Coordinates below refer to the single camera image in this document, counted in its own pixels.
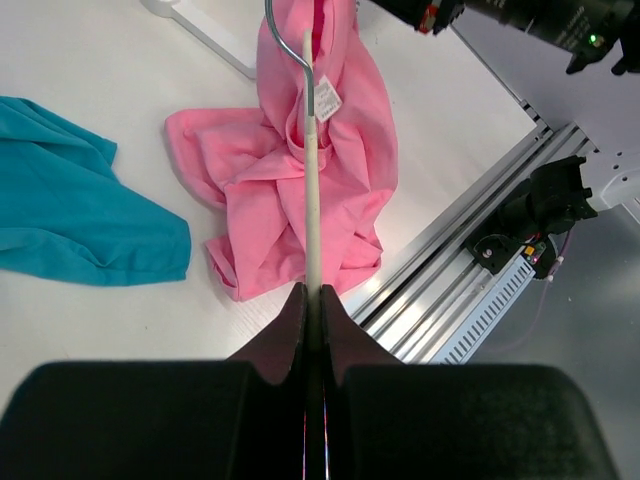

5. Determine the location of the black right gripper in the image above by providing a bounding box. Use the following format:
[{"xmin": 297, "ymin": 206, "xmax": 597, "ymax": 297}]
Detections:
[{"xmin": 374, "ymin": 0, "xmax": 639, "ymax": 55}]

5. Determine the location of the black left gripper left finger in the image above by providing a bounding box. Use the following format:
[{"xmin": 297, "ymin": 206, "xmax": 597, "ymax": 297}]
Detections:
[{"xmin": 1, "ymin": 285, "xmax": 307, "ymax": 479}]

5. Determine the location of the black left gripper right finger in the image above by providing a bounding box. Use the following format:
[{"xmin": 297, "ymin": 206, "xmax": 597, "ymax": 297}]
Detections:
[{"xmin": 322, "ymin": 286, "xmax": 619, "ymax": 479}]

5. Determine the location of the cream hanger with metal hook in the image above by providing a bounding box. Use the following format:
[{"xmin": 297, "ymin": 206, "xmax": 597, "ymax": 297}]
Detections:
[{"xmin": 264, "ymin": 0, "xmax": 323, "ymax": 352}]

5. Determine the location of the pink t shirt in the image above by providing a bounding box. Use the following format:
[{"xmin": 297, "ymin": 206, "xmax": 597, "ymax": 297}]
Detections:
[{"xmin": 165, "ymin": 1, "xmax": 398, "ymax": 301}]

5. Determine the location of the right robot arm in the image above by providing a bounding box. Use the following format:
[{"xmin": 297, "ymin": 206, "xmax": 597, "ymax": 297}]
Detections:
[{"xmin": 378, "ymin": 1, "xmax": 639, "ymax": 255}]

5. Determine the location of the teal t shirt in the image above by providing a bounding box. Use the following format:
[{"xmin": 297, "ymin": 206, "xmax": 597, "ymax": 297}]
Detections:
[{"xmin": 1, "ymin": 97, "xmax": 191, "ymax": 287}]

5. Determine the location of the white and metal clothes rack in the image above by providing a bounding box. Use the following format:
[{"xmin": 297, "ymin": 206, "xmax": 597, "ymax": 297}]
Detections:
[{"xmin": 140, "ymin": 0, "xmax": 256, "ymax": 81}]

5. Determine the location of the aluminium mounting rail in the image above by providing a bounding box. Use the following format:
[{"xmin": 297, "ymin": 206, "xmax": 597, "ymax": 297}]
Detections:
[{"xmin": 346, "ymin": 21, "xmax": 591, "ymax": 365}]

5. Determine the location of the slotted white cable duct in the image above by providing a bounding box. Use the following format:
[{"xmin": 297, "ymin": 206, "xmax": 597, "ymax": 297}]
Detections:
[{"xmin": 430, "ymin": 257, "xmax": 534, "ymax": 365}]

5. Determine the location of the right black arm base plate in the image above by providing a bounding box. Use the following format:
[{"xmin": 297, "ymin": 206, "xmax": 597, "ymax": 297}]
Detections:
[{"xmin": 463, "ymin": 221, "xmax": 559, "ymax": 280}]

